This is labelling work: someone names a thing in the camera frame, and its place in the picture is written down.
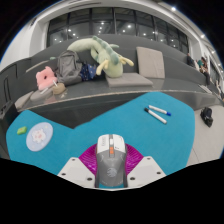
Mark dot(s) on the grey backpack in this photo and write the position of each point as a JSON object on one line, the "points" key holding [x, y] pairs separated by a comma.
{"points": [[68, 66]]}

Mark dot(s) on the green eraser block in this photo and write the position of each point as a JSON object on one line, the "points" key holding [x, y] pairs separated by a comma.
{"points": [[22, 130]]}

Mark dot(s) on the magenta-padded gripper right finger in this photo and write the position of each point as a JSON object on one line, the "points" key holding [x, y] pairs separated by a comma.
{"points": [[146, 170]]}

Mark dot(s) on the grey flat seat cushion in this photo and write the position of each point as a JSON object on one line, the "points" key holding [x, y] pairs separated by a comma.
{"points": [[24, 100], [129, 80], [41, 95]]}

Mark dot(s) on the tan woven hat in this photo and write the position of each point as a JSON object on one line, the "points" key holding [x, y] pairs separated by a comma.
{"points": [[59, 89]]}

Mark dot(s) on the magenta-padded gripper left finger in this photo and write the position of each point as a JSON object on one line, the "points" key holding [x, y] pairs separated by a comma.
{"points": [[75, 170]]}

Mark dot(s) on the grey and white computer mouse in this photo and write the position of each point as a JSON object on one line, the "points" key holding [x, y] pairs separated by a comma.
{"points": [[111, 163]]}

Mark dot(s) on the pink plush cushion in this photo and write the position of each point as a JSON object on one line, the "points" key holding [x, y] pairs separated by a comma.
{"points": [[45, 79]]}

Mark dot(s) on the round light blue mouse pad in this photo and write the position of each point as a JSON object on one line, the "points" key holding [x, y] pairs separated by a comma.
{"points": [[39, 136]]}

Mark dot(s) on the person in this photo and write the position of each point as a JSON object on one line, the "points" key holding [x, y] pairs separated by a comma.
{"points": [[190, 60], [204, 70]]}

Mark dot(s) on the green plush dragon toy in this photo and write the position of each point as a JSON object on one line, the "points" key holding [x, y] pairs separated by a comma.
{"points": [[111, 61]]}

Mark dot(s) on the white marker with blue cap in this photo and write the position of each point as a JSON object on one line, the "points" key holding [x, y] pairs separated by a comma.
{"points": [[160, 110]]}

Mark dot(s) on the dark blue patterned bag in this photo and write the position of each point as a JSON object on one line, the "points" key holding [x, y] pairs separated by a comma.
{"points": [[89, 71]]}

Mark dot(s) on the beige square seat cushion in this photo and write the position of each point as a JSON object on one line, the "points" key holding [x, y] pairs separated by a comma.
{"points": [[150, 62]]}

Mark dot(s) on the black bag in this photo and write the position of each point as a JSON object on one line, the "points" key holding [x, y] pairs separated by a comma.
{"points": [[206, 116]]}

